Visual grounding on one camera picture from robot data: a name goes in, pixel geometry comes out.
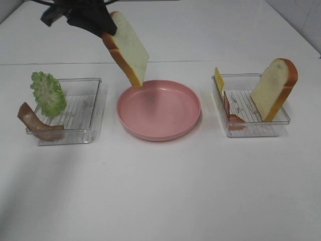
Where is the upright bread slice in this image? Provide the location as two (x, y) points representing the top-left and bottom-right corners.
(250, 58), (298, 122)

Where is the clear left plastic container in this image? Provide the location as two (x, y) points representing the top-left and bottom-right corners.
(26, 78), (107, 146)

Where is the brown bacon strip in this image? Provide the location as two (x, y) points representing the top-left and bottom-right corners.
(17, 102), (64, 142)

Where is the yellow cheese slice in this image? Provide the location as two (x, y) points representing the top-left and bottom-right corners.
(214, 67), (225, 96)

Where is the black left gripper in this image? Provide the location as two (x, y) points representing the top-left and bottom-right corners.
(41, 1), (117, 38)

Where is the clear right plastic container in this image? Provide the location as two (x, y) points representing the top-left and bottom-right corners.
(212, 73), (290, 138)

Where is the green lettuce leaf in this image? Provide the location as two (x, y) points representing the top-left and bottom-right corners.
(30, 71), (67, 117)

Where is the bread slice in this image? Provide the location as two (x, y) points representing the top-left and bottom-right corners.
(102, 11), (149, 88)
(250, 58), (298, 122)

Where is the pink round plate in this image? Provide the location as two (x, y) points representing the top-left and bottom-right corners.
(116, 80), (201, 141)

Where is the pink bacon strip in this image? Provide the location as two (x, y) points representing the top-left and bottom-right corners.
(224, 91), (245, 131)

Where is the clear plastic container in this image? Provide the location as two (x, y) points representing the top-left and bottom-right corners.
(26, 78), (107, 146)
(212, 73), (290, 138)

